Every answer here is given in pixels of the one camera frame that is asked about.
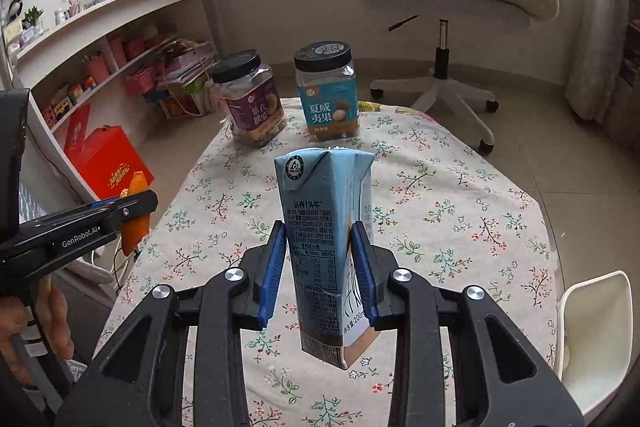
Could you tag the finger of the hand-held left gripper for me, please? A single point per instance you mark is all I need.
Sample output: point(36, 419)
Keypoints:
point(135, 206)

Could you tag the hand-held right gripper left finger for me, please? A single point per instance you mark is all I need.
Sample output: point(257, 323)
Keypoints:
point(272, 272)

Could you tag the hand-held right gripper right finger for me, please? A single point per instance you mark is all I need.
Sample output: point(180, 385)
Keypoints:
point(362, 272)

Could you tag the light blue milk carton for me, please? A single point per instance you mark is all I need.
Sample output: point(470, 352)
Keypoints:
point(320, 197)

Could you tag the white plastic waste bin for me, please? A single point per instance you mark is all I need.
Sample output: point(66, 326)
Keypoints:
point(595, 332)

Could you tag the person's left hand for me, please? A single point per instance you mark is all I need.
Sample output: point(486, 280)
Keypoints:
point(55, 322)

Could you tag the red gift box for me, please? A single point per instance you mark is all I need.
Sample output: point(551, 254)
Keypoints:
point(105, 157)

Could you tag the round table floral cloth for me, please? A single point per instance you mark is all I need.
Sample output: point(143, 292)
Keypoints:
point(450, 217)

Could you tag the pink storage basket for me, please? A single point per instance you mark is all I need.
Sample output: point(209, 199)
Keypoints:
point(142, 82)

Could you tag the filled tote bag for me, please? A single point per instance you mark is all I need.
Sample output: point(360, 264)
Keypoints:
point(185, 82)

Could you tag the purple label nut jar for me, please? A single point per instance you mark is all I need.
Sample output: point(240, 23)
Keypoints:
point(255, 112)

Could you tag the blue label nut jar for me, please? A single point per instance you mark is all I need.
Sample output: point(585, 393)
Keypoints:
point(327, 107)

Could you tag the grey office chair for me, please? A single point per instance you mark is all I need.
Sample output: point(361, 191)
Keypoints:
point(440, 92)

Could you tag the white bookshelf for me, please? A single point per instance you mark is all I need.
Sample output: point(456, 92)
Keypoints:
point(125, 2)

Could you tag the small potted plant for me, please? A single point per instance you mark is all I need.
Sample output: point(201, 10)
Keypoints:
point(31, 18)

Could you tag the beige curtain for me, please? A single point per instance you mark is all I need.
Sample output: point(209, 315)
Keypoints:
point(600, 32)

